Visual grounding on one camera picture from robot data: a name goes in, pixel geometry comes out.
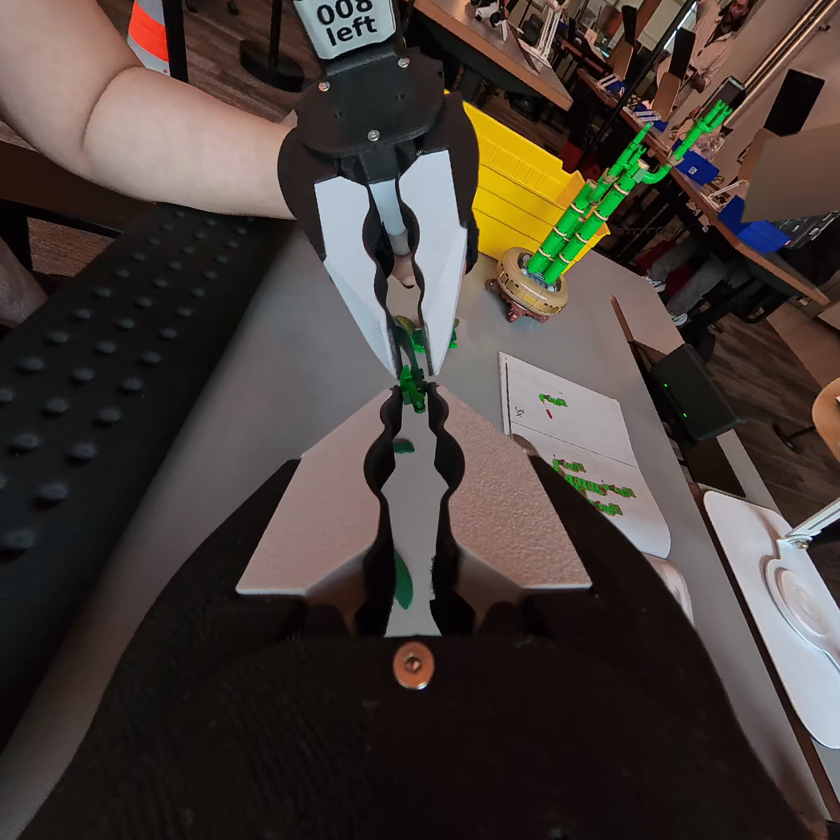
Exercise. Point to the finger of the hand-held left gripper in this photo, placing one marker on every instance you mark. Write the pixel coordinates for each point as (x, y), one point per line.
(344, 249)
(439, 249)

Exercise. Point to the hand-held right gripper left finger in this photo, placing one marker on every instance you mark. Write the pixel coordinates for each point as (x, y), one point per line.
(308, 525)

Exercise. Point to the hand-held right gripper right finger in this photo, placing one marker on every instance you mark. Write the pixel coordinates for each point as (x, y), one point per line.
(512, 518)

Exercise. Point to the small green lego piece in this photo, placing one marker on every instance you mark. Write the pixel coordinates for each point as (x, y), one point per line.
(412, 392)

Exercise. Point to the person's left forearm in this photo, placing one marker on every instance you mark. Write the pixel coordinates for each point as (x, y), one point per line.
(131, 131)

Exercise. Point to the green lego bamboo plant model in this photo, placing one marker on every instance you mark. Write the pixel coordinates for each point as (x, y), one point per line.
(525, 289)

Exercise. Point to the dark green lego leaf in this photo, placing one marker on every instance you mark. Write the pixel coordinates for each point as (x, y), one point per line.
(402, 581)

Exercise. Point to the lego instruction booklet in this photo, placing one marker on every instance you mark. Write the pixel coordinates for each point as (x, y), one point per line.
(577, 426)

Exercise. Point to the tiny green lego piece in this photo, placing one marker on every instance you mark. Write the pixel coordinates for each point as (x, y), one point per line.
(403, 447)

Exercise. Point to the person's left hand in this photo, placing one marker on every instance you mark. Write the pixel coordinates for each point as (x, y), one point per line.
(403, 272)

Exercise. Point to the yellow plastic bin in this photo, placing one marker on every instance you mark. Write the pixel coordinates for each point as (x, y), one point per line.
(512, 184)

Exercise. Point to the wooden table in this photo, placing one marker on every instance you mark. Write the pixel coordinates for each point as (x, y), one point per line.
(499, 59)

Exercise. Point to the black power box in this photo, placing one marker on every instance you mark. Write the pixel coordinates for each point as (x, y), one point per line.
(695, 394)

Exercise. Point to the orange traffic cone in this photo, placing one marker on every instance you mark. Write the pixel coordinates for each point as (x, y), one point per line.
(149, 39)

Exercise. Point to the white stand base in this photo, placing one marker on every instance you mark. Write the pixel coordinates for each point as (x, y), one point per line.
(741, 590)

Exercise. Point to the black studded mat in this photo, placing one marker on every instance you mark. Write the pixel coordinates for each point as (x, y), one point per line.
(98, 394)

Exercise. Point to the blue storage bin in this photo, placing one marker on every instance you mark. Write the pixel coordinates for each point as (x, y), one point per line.
(694, 169)
(754, 229)

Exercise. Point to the wooden workbench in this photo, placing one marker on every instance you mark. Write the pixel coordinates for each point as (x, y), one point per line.
(754, 262)

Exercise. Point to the wooden sign board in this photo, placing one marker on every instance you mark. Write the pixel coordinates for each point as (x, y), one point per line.
(828, 420)

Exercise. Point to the black rectangular panel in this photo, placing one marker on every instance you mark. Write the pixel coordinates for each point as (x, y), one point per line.
(795, 102)

